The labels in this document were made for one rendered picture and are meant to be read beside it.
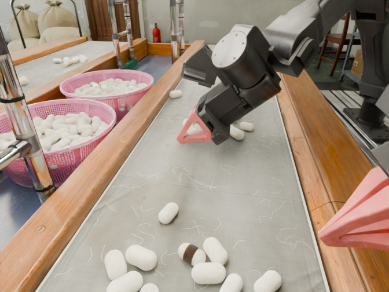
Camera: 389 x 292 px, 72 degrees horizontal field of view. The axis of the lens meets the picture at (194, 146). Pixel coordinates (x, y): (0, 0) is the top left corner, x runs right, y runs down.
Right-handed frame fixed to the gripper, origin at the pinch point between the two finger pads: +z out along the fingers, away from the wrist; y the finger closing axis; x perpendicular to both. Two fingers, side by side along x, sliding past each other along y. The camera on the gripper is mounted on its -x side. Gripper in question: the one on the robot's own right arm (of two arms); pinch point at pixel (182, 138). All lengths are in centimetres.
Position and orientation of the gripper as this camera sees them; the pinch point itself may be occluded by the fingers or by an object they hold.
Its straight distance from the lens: 51.5
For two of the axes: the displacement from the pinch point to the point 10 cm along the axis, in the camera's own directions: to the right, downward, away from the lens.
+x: 6.4, 7.1, 3.0
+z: -7.5, 4.9, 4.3
